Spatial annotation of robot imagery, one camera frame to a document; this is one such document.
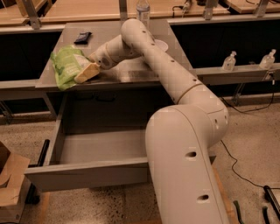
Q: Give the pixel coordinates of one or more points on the black device at right floor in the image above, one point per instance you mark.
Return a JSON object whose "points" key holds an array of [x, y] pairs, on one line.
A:
{"points": [[269, 195]]}

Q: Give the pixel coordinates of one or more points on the brown cardboard box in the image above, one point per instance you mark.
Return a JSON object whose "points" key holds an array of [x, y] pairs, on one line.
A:
{"points": [[13, 185]]}

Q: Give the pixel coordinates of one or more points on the clear plastic water bottle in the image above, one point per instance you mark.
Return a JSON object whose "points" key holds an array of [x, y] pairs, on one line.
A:
{"points": [[143, 11]]}

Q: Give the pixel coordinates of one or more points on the clear sanitizer pump bottle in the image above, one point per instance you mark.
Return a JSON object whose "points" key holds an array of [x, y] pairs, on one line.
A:
{"points": [[229, 62]]}

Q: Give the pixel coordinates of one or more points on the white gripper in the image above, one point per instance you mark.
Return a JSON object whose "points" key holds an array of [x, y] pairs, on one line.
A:
{"points": [[100, 57]]}

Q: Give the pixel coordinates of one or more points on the open grey top drawer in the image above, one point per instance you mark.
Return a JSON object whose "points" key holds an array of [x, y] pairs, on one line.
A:
{"points": [[99, 141]]}

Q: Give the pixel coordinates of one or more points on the green handled tool on floor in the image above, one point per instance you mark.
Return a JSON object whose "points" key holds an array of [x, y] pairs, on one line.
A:
{"points": [[238, 211]]}

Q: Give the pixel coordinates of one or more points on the green rice chip bag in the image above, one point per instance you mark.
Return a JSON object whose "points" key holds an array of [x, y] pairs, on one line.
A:
{"points": [[67, 62]]}

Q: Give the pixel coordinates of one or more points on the small dark snack wrapper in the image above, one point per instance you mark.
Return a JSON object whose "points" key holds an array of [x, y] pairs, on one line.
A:
{"points": [[83, 38]]}

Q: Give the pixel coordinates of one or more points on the white ceramic bowl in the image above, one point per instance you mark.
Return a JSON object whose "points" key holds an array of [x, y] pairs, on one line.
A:
{"points": [[162, 45]]}

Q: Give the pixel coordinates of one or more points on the grey cabinet with top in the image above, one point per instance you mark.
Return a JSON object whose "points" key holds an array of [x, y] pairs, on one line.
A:
{"points": [[129, 71]]}

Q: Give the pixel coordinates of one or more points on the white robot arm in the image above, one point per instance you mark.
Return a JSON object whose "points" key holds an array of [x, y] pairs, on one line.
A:
{"points": [[177, 137]]}

